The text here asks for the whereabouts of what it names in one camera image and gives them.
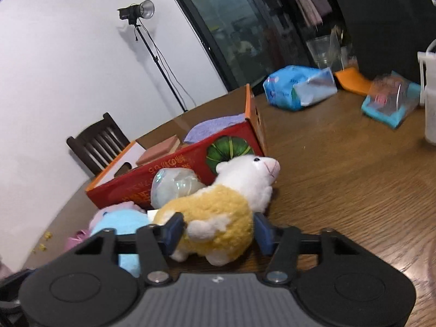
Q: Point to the red cardboard box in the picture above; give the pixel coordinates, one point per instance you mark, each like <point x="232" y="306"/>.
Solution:
<point x="123" y="181"/>

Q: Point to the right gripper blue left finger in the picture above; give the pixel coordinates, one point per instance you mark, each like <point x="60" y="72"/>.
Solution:
<point x="154" y="243"/>

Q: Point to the studio light on stand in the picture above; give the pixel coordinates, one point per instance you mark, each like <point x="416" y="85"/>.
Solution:
<point x="134" y="15"/>

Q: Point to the blue tissue pack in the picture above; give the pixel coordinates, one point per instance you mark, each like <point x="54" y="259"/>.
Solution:
<point x="296" y="87"/>

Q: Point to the orange cloth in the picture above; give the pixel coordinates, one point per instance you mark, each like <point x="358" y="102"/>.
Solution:
<point x="352" y="80"/>

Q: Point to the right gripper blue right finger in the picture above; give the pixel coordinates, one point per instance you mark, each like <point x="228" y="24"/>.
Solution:
<point x="281" y="245"/>

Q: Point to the black sliding door frame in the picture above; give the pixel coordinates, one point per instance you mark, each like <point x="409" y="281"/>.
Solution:
<point x="247" y="40"/>

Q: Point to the yellow white plush sheep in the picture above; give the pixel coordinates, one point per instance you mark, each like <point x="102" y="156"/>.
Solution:
<point x="219" y="217"/>

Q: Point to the teal packaged snack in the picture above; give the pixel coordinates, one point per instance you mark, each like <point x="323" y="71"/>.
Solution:
<point x="391" y="98"/>

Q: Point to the purple knitted cloth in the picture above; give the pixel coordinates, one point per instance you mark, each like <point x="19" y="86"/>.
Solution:
<point x="210" y="127"/>

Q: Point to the purple satin bow cloth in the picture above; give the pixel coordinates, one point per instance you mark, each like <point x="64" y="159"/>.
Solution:
<point x="113" y="216"/>

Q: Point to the black shopping bag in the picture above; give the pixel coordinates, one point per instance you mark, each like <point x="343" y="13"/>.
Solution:
<point x="387" y="35"/>

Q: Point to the clear glass cup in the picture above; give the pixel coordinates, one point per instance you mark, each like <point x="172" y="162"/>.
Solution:
<point x="326" y="52"/>

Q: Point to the yellow flower bits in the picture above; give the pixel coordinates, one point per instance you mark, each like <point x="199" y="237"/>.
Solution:
<point x="42" y="243"/>

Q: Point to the white spray bottle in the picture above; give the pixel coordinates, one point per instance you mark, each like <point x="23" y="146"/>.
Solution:
<point x="428" y="90"/>

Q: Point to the dark wooden chair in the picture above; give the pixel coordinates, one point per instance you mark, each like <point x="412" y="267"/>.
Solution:
<point x="99" y="144"/>

